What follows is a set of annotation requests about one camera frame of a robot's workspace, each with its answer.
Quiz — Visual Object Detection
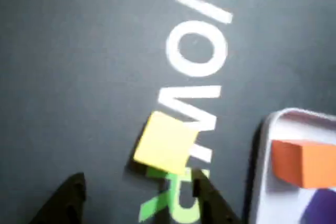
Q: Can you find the white rectangular tray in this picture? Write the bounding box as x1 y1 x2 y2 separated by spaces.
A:
248 108 336 224

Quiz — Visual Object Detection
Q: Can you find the orange block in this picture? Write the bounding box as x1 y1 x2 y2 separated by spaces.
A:
271 140 336 189

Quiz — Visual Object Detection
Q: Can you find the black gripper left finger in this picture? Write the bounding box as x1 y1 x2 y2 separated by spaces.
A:
26 172 87 224

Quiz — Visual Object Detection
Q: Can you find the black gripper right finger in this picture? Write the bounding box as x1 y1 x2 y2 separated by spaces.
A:
191 168 244 224

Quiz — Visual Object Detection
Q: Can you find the black WOWROBO mat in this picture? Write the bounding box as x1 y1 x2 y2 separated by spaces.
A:
0 0 336 224

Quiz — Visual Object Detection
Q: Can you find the purple block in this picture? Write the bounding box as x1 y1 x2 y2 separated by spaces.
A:
299 188 336 224

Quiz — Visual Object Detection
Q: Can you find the yellow block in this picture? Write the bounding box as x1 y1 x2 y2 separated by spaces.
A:
133 111 199 174

